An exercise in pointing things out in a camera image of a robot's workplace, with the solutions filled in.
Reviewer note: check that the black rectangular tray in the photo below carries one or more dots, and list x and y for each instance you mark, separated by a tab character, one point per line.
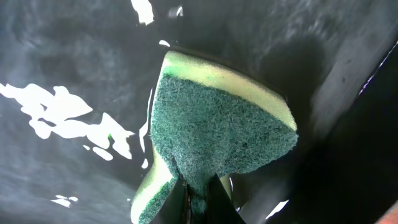
70	147

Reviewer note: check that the green yellow sponge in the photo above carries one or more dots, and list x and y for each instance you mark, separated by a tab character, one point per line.
208	120

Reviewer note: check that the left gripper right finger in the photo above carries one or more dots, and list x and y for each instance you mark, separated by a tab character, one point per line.
219	209

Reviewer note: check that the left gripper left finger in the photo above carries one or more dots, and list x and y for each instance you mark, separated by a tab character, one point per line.
175	208

